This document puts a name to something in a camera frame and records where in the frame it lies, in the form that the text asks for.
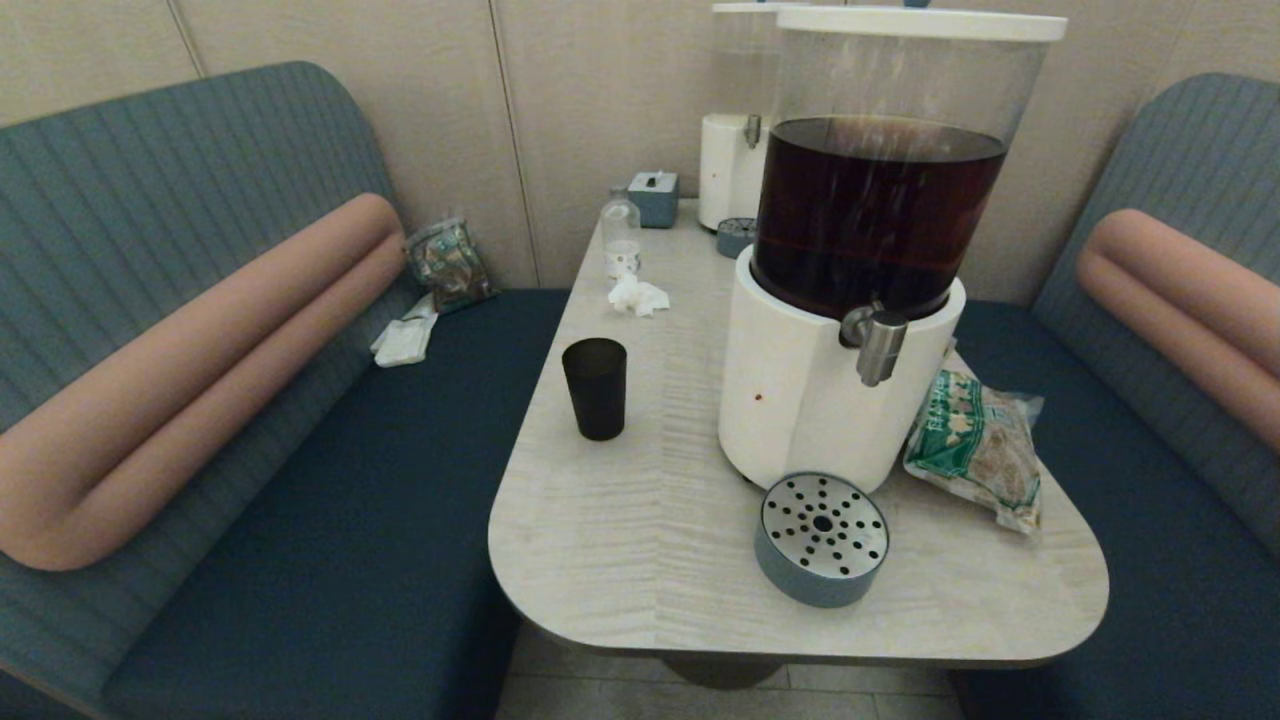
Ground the black plastic cup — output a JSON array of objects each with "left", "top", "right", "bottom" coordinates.
[{"left": 562, "top": 338, "right": 628, "bottom": 442}]

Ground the crumpled white tissue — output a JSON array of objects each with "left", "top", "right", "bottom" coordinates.
[{"left": 608, "top": 273, "right": 671, "bottom": 318}]

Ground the small blue drip tray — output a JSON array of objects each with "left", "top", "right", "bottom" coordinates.
[{"left": 716, "top": 217, "right": 759, "bottom": 260}]

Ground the brown green snack bag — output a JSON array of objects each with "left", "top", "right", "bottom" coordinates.
[{"left": 405, "top": 217, "right": 498, "bottom": 315}]

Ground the white napkin pack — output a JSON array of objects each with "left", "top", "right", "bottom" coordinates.
[{"left": 370, "top": 293, "right": 439, "bottom": 369}]

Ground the green grain snack bag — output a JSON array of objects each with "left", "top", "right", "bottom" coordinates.
[{"left": 903, "top": 350, "right": 1045, "bottom": 536}]

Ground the blue perforated steel drip tray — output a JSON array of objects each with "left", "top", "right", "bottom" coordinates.
[{"left": 754, "top": 472, "right": 891, "bottom": 609}]

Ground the blue tissue box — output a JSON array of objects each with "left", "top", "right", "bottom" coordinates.
[{"left": 628, "top": 171, "right": 680, "bottom": 229}]

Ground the clear plastic bottle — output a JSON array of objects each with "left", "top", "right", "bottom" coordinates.
[{"left": 602, "top": 188, "right": 642, "bottom": 280}]

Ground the large dark tea dispenser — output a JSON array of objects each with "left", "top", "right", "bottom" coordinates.
[{"left": 717, "top": 5, "right": 1069, "bottom": 495}]

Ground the teal upholstered booth bench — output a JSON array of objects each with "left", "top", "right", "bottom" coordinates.
[
  {"left": 0, "top": 61, "right": 571, "bottom": 720},
  {"left": 950, "top": 72, "right": 1280, "bottom": 720}
]

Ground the rear white drink dispenser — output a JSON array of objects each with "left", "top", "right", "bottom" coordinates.
[{"left": 698, "top": 2, "right": 786, "bottom": 233}]

